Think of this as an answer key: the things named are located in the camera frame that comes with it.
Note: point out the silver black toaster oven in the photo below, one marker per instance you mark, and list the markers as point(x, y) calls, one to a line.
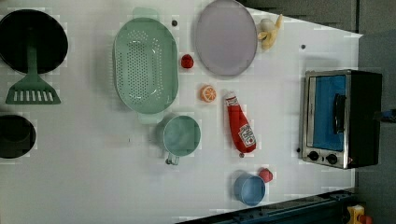
point(339, 126)

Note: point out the orange slice toy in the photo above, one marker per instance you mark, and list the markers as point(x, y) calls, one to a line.
point(208, 94)

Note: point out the green mug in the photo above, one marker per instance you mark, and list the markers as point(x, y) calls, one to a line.
point(181, 136)

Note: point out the red ketchup bottle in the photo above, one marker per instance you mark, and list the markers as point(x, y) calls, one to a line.
point(241, 131)

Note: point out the red toy strawberry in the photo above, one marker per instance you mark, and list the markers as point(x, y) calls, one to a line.
point(187, 61)

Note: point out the green plastic colander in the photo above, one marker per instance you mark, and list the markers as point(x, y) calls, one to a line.
point(145, 65)

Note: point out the lilac round plate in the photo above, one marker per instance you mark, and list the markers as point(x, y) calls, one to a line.
point(225, 38)

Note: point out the red toy fruit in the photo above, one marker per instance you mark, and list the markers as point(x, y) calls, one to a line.
point(266, 175)

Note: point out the blue cup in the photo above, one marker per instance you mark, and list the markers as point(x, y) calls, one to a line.
point(249, 189)

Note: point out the green slotted spatula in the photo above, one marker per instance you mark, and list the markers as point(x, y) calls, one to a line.
point(32, 89)

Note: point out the small black pot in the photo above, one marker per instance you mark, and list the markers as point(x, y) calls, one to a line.
point(17, 136)

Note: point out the yellow red emergency button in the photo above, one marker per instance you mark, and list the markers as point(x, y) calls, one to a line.
point(358, 216)

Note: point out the black frying pan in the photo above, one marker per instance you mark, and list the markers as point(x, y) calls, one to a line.
point(22, 27)

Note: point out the blue metal table frame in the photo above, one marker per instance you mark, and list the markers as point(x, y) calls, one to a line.
point(326, 208)

